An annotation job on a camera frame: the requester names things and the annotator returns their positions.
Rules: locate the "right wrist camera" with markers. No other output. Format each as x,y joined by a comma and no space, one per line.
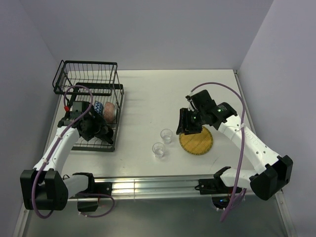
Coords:
188,97

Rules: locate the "aluminium table edge rail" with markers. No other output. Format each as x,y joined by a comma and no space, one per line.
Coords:
151,187

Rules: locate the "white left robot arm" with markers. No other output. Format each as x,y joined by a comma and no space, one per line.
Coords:
42,187

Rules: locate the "round woven bamboo tray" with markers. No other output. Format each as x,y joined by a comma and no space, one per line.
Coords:
197,144

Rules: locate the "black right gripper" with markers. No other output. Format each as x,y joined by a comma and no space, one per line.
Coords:
184,126

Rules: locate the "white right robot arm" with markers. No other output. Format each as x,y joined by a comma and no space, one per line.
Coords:
270,173

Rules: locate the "black wire dish rack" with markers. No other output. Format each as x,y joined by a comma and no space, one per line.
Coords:
102,80

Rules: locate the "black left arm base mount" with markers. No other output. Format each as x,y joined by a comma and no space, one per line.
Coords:
101,190

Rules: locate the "clear faceted glass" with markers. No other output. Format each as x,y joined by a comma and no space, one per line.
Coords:
166,136

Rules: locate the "orange patterned bowl zigzag outside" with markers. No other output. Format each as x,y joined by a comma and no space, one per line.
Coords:
98,107

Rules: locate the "pink floral patterned bowl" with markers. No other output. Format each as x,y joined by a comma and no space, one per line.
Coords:
109,112

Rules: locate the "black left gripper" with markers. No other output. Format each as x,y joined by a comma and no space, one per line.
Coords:
98,122

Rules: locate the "black mug white inside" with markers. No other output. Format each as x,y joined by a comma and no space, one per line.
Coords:
105,134

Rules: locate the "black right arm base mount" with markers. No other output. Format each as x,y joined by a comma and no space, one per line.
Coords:
212,187

